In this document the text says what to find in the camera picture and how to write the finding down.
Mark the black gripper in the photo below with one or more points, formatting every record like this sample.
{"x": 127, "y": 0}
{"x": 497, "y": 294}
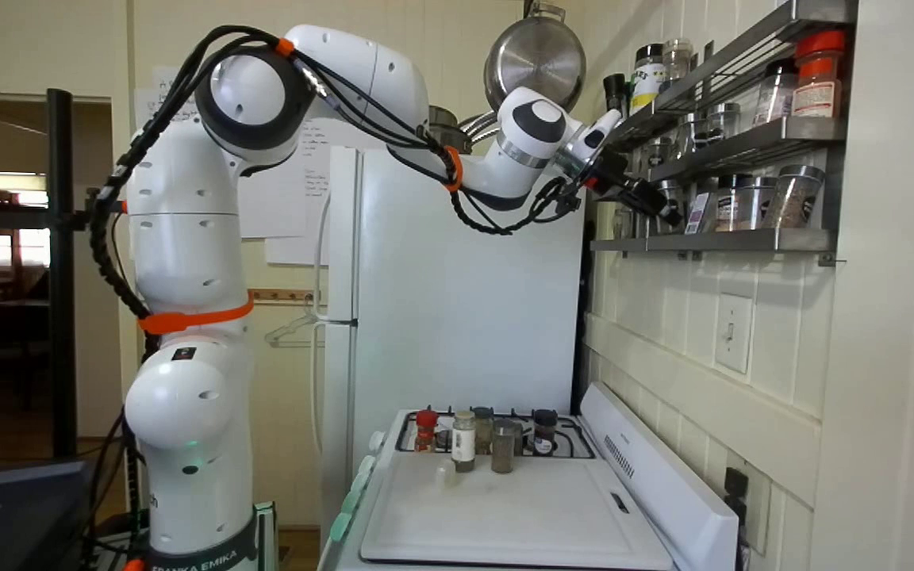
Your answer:
{"x": 635, "y": 189}

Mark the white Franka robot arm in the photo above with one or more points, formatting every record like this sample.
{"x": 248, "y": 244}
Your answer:
{"x": 192, "y": 422}

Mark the labelled glass spice jar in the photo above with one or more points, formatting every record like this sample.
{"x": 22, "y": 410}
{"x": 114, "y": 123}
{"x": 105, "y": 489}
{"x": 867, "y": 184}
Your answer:
{"x": 733, "y": 203}

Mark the dark pepper spice jar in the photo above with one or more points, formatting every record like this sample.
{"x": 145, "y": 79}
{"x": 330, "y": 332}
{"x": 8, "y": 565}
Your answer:
{"x": 800, "y": 197}

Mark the pale glass jar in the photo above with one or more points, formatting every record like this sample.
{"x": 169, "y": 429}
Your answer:
{"x": 762, "y": 102}

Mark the red lid labelled jar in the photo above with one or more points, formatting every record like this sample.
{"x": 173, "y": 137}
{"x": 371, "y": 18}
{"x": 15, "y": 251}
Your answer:
{"x": 821, "y": 72}

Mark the dark lid glass jar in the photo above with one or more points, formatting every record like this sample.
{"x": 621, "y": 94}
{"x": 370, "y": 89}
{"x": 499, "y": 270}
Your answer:
{"x": 543, "y": 429}

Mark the yellow spice glass jar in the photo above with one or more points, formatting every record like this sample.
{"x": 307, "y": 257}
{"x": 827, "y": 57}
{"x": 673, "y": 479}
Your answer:
{"x": 482, "y": 422}

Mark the white kitchen stove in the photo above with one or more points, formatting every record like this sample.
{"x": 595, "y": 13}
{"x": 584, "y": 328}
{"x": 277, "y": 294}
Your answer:
{"x": 666, "y": 496}

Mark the glass jar brown spice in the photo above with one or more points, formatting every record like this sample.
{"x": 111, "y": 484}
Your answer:
{"x": 502, "y": 448}

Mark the white label spice jar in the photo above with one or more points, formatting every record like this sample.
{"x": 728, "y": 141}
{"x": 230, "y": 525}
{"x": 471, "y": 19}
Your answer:
{"x": 464, "y": 441}

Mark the red lid spice jar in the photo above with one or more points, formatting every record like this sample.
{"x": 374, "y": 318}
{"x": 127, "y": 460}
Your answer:
{"x": 426, "y": 428}

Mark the white stove cover board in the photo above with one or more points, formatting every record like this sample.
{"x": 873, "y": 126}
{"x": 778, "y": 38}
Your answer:
{"x": 499, "y": 525}

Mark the white barcode spice box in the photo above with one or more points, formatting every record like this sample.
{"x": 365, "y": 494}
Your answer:
{"x": 703, "y": 209}

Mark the dark glass bottle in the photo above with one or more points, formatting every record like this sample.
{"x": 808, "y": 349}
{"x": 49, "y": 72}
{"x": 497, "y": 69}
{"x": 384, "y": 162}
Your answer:
{"x": 615, "y": 94}

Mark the white label black lid container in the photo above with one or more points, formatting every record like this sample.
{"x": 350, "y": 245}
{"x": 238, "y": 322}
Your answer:
{"x": 648, "y": 82}

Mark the large hanging steel pan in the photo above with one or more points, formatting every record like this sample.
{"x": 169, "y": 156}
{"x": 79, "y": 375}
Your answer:
{"x": 533, "y": 69}

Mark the small steel pot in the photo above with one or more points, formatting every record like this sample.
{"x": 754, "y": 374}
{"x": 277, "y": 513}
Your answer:
{"x": 446, "y": 132}

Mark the white refrigerator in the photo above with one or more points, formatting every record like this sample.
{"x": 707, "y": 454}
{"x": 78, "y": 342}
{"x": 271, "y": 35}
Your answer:
{"x": 477, "y": 349}

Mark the white paper sheet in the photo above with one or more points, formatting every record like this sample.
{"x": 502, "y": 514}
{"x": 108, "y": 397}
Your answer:
{"x": 286, "y": 212}

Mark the pale green white strip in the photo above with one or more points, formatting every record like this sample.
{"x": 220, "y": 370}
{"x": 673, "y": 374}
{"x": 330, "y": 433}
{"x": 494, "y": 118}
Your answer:
{"x": 346, "y": 503}

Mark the black stand pole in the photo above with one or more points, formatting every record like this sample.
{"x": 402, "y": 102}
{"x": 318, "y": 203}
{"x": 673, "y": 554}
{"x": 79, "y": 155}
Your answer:
{"x": 61, "y": 264}

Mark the dark monitor screen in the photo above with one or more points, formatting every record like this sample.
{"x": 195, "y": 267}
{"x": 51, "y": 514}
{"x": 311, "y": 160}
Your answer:
{"x": 13, "y": 518}

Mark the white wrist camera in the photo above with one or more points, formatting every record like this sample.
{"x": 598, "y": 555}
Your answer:
{"x": 598, "y": 129}

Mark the white wall light switch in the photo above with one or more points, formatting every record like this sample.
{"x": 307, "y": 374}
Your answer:
{"x": 731, "y": 334}

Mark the wall outlet with plug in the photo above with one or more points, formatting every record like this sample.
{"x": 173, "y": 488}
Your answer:
{"x": 736, "y": 494}

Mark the small wooden wall rail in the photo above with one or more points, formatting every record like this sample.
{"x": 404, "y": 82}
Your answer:
{"x": 286, "y": 296}

